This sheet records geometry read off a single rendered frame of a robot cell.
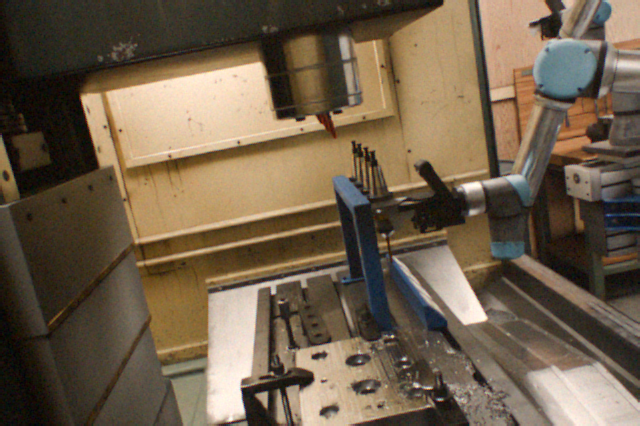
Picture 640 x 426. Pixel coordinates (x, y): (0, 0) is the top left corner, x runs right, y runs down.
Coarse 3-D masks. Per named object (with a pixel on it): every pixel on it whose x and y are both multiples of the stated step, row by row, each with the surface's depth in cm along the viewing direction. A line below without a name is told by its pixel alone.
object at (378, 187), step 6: (372, 168) 127; (378, 168) 127; (372, 174) 127; (378, 174) 127; (372, 180) 127; (378, 180) 127; (384, 180) 128; (372, 186) 128; (378, 186) 127; (384, 186) 127; (372, 192) 128; (378, 192) 127; (384, 192) 127
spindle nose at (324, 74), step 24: (264, 48) 88; (288, 48) 85; (312, 48) 85; (336, 48) 86; (264, 72) 90; (288, 72) 87; (312, 72) 86; (336, 72) 87; (360, 72) 93; (288, 96) 88; (312, 96) 86; (336, 96) 87; (360, 96) 91
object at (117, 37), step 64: (0, 0) 76; (64, 0) 77; (128, 0) 77; (192, 0) 78; (256, 0) 79; (320, 0) 79; (384, 0) 80; (0, 64) 78; (64, 64) 78; (128, 64) 79; (192, 64) 97
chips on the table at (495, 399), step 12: (444, 348) 120; (456, 348) 122; (468, 360) 115; (456, 372) 110; (456, 384) 105; (468, 384) 105; (456, 396) 102; (492, 396) 101; (504, 396) 99; (468, 408) 97; (492, 408) 96; (504, 408) 97; (468, 420) 95; (504, 420) 94
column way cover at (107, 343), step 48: (48, 192) 83; (96, 192) 103; (0, 240) 71; (48, 240) 80; (96, 240) 98; (0, 288) 73; (48, 288) 77; (96, 288) 95; (48, 336) 75; (96, 336) 91; (144, 336) 118; (48, 384) 76; (96, 384) 88; (144, 384) 112
